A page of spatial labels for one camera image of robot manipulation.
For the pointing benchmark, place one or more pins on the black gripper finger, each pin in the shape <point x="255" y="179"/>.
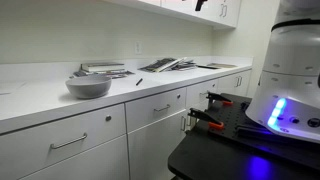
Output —
<point x="200" y="4"/>

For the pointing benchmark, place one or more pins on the grey bowl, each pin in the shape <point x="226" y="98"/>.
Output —
<point x="88" y="87"/>

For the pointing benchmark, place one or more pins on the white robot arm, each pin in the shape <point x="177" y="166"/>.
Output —
<point x="293" y="66"/>

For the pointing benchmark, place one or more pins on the flat beige booklet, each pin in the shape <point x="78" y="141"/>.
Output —
<point x="221" y="65"/>

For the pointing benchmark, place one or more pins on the pile of dark magazines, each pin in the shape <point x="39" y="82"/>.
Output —
<point x="163" y="65"/>

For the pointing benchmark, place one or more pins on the white double cabinet doors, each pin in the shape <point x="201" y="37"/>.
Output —
<point x="233" y="83"/>

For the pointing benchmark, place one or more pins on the small white drawer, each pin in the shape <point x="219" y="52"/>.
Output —
<point x="200" y="93"/>

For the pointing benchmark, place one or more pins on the round silver drawer lock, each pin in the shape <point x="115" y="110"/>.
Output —
<point x="108" y="118"/>
<point x="178" y="96"/>

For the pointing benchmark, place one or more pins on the black clamp orange tips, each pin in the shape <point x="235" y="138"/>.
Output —
<point x="203" y="117"/>
<point x="218" y="97"/>

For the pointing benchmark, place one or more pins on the black pen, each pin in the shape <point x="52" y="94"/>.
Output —
<point x="139" y="81"/>

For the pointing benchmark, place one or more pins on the loose magazines under books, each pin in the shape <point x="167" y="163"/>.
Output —
<point x="116" y="74"/>

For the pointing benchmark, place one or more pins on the medium white drawer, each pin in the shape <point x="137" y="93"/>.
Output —
<point x="155" y="108"/>

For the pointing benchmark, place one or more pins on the stack of books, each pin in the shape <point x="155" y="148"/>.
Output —
<point x="101" y="66"/>

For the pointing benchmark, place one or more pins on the black robot cart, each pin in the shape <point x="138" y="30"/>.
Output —
<point x="213" y="153"/>

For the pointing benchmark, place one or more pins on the wide white drawer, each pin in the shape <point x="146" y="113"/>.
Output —
<point x="40" y="140"/>

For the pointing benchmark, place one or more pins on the white wall cabinet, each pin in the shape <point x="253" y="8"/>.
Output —
<point x="186" y="8"/>

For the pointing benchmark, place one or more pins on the white wall outlet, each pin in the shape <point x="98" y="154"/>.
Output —
<point x="138" y="47"/>

